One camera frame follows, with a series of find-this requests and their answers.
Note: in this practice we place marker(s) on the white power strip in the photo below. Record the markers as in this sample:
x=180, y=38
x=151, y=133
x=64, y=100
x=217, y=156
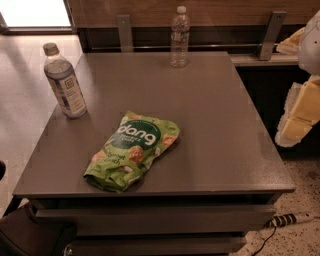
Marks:
x=289, y=219

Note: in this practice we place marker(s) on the upper grey drawer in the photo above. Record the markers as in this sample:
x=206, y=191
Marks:
x=163, y=220

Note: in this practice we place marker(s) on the dark object bottom left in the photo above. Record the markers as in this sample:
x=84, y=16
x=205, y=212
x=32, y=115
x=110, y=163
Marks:
x=22, y=234

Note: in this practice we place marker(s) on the right metal bracket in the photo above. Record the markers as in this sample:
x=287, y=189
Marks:
x=271, y=33

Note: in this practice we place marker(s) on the lower grey drawer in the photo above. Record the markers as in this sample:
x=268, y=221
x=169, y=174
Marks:
x=175, y=246

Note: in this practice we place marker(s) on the left metal bracket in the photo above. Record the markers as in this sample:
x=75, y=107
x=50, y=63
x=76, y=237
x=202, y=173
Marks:
x=125, y=33

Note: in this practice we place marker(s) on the grey drawer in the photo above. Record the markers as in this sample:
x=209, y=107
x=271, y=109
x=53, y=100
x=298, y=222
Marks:
x=163, y=220
x=175, y=246

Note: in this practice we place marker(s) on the metal bracket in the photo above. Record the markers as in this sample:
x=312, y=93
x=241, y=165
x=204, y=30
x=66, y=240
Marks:
x=271, y=33
x=125, y=33

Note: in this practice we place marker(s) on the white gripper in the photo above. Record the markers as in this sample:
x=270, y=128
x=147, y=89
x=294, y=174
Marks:
x=310, y=46

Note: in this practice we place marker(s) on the clear water bottle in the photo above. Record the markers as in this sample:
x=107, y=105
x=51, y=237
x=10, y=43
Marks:
x=180, y=30

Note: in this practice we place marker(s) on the labelled drink bottle grey cap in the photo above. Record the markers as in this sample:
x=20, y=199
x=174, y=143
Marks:
x=63, y=81

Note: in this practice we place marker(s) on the green rice chip bag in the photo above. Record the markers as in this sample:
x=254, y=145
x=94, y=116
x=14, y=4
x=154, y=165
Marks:
x=129, y=153

